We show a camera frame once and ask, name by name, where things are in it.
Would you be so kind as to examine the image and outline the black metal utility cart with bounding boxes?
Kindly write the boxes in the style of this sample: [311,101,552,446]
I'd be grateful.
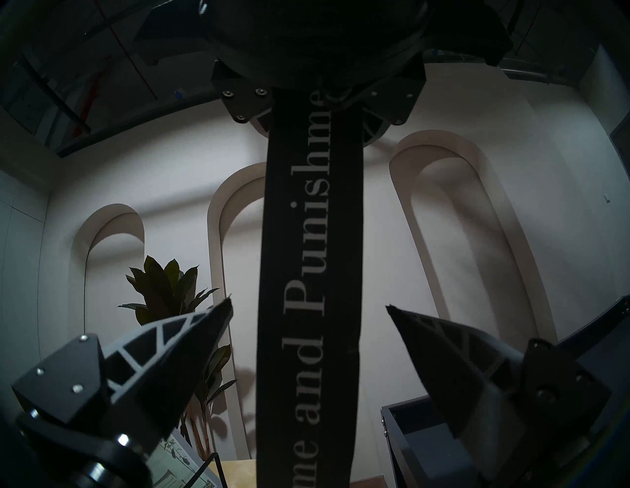
[380,295,630,488]

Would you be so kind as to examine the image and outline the black Crime and Punishment book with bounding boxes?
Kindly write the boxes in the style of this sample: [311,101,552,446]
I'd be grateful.
[254,84,366,488]

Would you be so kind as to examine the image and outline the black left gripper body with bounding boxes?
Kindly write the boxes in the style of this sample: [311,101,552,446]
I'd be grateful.
[199,0,513,95]

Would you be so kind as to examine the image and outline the dark door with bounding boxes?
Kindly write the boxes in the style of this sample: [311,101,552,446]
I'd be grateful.
[609,116,630,181]

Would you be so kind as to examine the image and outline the light wooden table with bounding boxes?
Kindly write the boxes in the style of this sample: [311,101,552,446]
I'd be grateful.
[217,459,389,488]

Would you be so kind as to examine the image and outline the black wire book stand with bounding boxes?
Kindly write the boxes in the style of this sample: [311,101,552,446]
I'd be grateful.
[189,452,232,488]

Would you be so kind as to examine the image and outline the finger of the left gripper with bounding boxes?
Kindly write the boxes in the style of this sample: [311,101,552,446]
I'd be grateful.
[339,55,427,149]
[212,63,275,138]

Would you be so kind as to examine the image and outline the white ianra book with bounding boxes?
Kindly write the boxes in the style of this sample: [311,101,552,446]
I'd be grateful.
[148,432,222,488]

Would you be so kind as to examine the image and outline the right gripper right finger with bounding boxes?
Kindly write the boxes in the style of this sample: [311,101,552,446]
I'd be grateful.
[385,304,613,488]

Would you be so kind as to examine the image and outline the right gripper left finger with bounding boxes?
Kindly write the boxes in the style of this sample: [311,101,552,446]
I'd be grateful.
[11,297,234,446]

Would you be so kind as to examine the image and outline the tall dark green potted plant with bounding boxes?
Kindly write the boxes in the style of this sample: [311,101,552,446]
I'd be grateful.
[118,254,237,461]

